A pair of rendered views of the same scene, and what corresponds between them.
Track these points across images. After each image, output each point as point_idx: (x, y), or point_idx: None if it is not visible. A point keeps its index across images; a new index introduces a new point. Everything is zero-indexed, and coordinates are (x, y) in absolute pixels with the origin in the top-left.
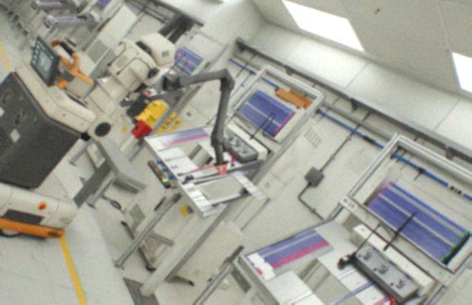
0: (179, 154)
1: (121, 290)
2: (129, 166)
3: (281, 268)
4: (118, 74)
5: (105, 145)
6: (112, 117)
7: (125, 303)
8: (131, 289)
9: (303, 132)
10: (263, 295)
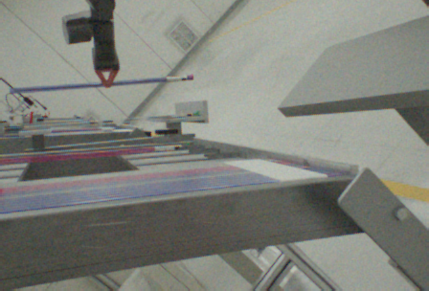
0: (160, 166)
1: (327, 265)
2: (330, 85)
3: (101, 130)
4: None
5: (417, 31)
6: None
7: (312, 250)
8: (313, 284)
9: None
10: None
